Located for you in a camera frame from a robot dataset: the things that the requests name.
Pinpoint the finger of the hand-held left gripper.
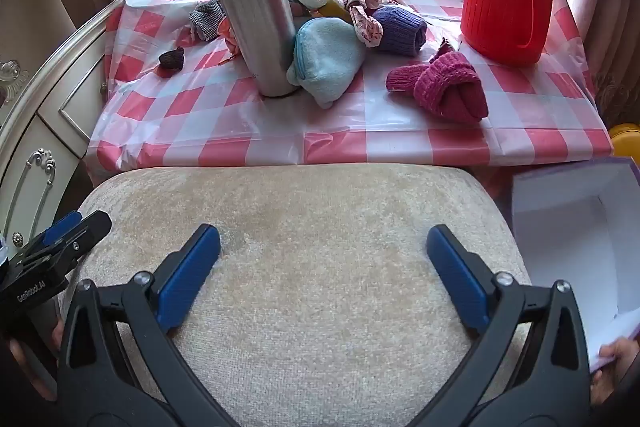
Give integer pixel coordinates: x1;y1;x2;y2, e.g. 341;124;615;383
20;211;83;254
45;209;112;264

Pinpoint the houndstooth cloth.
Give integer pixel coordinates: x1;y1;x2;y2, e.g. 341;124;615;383
188;0;227;42

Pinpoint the purple knitted sock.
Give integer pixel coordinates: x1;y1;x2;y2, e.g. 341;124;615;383
371;6;429;56

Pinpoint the beige stool cushion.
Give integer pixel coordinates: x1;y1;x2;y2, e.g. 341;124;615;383
60;166;533;427

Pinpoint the light blue fleece pouch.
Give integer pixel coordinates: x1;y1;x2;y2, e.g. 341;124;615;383
286;17;367;109

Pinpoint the dark brown small pouch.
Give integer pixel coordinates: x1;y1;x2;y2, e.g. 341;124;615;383
158;48;186;70

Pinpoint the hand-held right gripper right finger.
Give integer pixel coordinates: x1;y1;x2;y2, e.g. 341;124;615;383
400;223;591;427

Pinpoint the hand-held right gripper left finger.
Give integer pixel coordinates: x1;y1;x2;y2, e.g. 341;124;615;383
56;223;236;427

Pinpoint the magenta knitted sock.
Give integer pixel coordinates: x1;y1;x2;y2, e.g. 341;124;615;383
385;38;489;124

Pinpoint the floral pink sock bundle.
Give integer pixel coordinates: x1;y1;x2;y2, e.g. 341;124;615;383
336;0;399;48

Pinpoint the white box with purple rim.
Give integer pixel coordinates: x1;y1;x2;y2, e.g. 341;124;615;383
510;157;640;373

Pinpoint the stainless steel thermos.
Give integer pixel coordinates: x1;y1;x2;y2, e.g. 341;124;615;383
190;0;301;98

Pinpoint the yellow leather sofa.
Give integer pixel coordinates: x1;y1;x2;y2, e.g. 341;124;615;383
609;123;640;158

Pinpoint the red white checked tablecloth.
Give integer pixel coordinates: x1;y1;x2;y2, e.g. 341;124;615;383
85;0;615;172

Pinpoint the white ornate dresser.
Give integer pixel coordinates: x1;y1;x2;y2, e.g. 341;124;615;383
0;0;126;253

